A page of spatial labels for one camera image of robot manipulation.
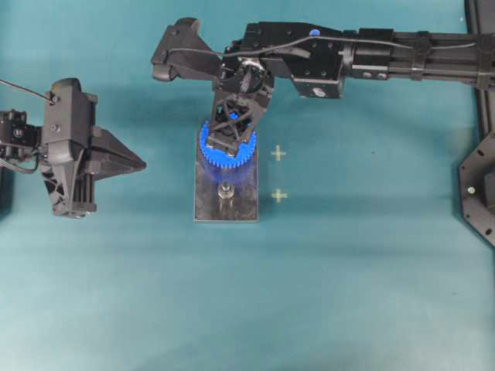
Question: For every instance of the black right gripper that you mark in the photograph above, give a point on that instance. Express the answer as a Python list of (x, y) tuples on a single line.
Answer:
[(242, 93)]

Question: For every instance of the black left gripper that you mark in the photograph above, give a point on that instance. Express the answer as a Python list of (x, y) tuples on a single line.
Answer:
[(69, 179)]

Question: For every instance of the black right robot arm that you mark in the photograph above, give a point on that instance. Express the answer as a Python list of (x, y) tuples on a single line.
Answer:
[(317, 60)]

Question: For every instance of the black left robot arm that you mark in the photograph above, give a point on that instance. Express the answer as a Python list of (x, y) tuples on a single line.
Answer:
[(21, 144)]

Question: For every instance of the metal shaft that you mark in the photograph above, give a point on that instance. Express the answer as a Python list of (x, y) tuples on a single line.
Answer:
[(225, 192)]

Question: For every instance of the teal table mat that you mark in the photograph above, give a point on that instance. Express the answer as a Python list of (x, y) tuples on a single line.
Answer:
[(360, 259)]

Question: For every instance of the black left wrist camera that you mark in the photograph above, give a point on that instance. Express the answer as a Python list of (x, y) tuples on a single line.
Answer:
[(68, 122)]

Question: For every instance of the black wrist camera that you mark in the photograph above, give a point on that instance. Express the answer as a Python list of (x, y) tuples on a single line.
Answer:
[(68, 122), (182, 53)]

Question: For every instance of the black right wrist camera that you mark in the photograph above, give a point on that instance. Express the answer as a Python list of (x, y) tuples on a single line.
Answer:
[(182, 53)]

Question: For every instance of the metal base plate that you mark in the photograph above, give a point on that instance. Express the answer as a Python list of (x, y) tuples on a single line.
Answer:
[(212, 167)]

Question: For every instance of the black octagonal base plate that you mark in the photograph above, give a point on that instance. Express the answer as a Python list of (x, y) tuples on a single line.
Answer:
[(476, 187)]

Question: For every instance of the black aluminium frame rail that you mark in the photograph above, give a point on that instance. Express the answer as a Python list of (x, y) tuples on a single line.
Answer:
[(480, 23)]

